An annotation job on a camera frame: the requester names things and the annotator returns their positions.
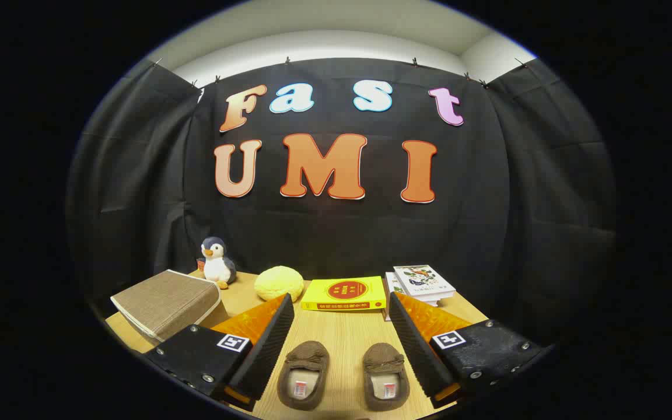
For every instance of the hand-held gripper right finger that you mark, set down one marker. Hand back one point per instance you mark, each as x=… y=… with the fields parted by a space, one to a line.
x=417 y=350

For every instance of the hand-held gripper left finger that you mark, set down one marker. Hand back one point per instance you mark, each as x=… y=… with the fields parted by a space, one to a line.
x=266 y=350

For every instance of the brown fuzzy shoe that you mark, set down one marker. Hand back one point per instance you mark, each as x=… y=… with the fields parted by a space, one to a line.
x=382 y=357
x=307 y=356

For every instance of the brown fabric storage box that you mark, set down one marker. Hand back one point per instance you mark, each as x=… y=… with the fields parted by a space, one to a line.
x=167 y=303

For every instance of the yellow round plush cushion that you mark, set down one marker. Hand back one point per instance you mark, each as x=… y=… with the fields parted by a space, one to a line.
x=279 y=283

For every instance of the white floral cover book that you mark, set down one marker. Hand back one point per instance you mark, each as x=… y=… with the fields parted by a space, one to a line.
x=423 y=281

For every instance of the yellow book red circle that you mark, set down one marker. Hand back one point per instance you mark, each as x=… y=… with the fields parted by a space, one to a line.
x=345 y=291

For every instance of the penguin plush toy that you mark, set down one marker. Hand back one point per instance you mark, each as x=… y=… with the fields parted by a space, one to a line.
x=217 y=268

